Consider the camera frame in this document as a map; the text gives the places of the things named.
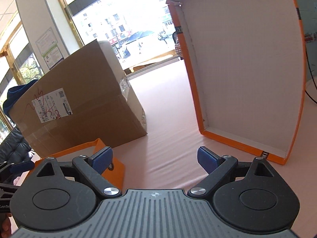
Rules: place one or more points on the orange shoe box lid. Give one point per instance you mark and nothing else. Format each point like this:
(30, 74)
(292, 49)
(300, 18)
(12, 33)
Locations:
(246, 64)

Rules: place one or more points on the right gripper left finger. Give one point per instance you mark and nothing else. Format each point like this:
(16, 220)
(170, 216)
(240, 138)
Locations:
(90, 171)

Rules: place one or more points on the black leather sofa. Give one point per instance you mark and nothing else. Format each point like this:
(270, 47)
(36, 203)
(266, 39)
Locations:
(14, 148)

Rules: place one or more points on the blue cloth on box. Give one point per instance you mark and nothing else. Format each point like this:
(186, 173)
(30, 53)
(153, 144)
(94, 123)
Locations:
(13, 94)

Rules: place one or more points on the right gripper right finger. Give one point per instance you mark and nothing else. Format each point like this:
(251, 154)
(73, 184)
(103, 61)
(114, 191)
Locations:
(219, 169)

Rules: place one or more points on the orange shoe box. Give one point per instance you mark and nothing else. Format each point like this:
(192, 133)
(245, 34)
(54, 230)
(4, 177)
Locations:
(114, 174)

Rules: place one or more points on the seated person in plaid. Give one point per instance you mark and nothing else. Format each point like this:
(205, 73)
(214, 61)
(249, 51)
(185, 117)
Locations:
(177, 46)

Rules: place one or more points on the large brown cardboard box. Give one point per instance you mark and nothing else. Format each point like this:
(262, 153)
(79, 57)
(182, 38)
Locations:
(85, 97)

